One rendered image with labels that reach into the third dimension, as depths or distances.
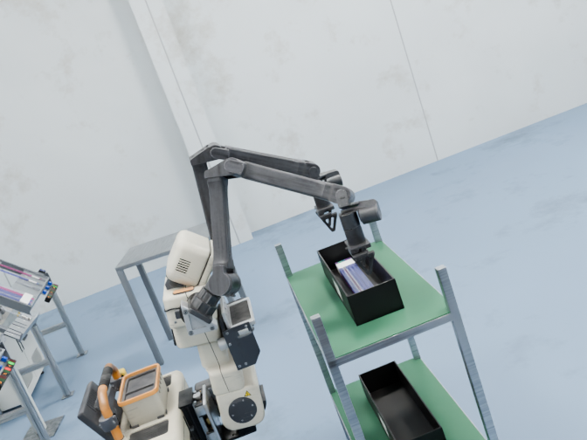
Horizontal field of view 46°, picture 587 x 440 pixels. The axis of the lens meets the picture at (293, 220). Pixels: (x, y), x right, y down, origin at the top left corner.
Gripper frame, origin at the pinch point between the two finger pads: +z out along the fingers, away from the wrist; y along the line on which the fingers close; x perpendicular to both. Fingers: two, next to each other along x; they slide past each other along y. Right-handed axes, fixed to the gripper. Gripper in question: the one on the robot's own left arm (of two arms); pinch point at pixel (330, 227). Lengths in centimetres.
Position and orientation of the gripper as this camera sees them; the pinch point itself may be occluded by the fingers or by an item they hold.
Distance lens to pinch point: 275.0
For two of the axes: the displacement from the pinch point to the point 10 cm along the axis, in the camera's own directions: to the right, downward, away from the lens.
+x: -9.4, 3.5, -0.6
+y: -1.4, -2.2, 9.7
